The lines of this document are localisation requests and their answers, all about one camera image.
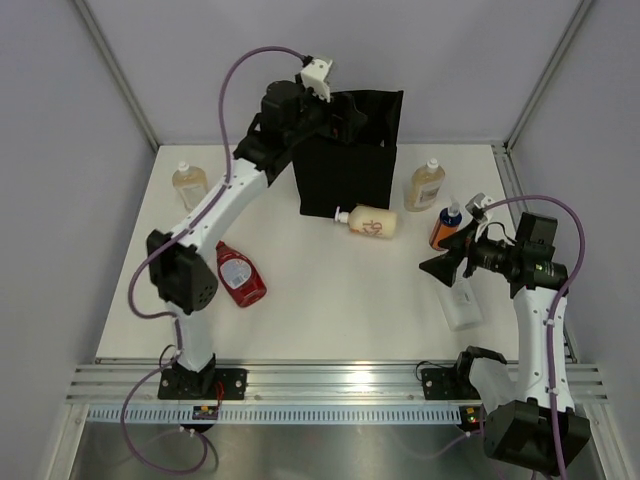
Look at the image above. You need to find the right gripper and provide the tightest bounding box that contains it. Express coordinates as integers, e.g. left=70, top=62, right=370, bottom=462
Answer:
left=420, top=218, right=521, bottom=287

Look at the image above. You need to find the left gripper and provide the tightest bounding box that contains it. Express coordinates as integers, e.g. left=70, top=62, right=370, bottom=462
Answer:
left=284, top=74, right=365, bottom=147

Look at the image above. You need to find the orange spray bottle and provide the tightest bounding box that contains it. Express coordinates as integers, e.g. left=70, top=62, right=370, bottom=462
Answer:
left=429, top=196, right=462, bottom=251

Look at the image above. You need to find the white bottle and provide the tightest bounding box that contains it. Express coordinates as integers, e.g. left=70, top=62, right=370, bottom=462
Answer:
left=438, top=278, right=484, bottom=331

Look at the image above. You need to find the amber soap bottle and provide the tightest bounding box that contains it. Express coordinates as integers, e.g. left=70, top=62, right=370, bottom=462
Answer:
left=172, top=161, right=209, bottom=211
left=404, top=158, right=445, bottom=212

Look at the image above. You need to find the cream pump lotion bottle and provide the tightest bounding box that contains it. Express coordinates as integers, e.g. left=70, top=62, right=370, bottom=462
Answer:
left=334, top=205, right=398, bottom=239

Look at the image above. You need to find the red dish soap bottle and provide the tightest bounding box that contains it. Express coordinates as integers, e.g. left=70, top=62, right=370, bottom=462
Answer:
left=216, top=241, right=267, bottom=308

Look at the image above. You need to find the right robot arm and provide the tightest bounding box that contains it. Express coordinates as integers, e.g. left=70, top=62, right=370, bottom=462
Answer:
left=419, top=210, right=591, bottom=477

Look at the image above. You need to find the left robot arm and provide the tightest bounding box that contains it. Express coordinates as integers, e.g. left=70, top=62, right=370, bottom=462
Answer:
left=147, top=81, right=367, bottom=400

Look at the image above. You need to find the black canvas bag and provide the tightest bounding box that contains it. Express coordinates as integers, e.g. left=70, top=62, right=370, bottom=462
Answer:
left=292, top=90, right=404, bottom=218

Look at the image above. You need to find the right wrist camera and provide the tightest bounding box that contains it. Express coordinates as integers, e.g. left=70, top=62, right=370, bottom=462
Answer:
left=465, top=193, right=494, bottom=240

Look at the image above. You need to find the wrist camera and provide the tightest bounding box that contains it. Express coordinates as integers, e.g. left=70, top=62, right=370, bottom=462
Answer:
left=465, top=193, right=494, bottom=240
left=299, top=56, right=333, bottom=103

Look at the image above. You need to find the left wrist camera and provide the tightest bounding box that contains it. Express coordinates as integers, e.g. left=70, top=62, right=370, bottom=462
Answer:
left=299, top=56, right=333, bottom=103

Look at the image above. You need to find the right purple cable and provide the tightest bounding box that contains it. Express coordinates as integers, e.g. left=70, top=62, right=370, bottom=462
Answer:
left=399, top=195, right=586, bottom=480

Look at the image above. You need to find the purple cable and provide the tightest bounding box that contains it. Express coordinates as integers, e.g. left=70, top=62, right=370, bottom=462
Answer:
left=119, top=45, right=307, bottom=476
left=399, top=195, right=586, bottom=480

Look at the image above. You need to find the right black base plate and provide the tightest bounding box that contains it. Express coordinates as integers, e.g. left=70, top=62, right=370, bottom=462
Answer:
left=419, top=367, right=466, bottom=400

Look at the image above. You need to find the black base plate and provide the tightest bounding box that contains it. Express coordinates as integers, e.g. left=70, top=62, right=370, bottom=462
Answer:
left=157, top=368, right=248, bottom=401
left=419, top=367, right=466, bottom=400

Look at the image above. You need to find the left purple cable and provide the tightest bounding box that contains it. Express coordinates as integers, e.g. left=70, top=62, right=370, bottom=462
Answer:
left=119, top=45, right=307, bottom=476

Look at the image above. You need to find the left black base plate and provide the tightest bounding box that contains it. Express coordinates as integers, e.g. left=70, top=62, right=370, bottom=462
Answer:
left=157, top=368, right=248, bottom=401

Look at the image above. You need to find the aluminium rail frame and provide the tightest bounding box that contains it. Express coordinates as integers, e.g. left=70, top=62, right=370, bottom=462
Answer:
left=64, top=139, right=609, bottom=480

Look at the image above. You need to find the slotted cable duct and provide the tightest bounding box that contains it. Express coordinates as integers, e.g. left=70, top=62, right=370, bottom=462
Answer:
left=87, top=404, right=462, bottom=425

